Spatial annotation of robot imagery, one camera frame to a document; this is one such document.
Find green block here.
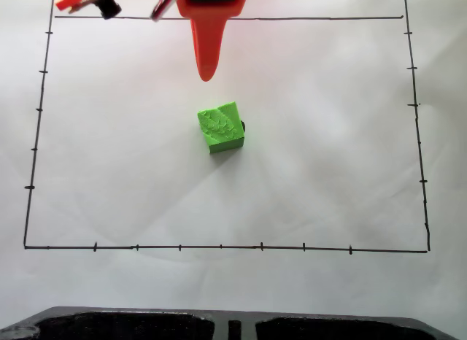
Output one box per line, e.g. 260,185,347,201
197,100,245,155

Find black plastic clamp base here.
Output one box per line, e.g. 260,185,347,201
0,306,467,340

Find red white black motor wire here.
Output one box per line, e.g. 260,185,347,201
150,0,184,22

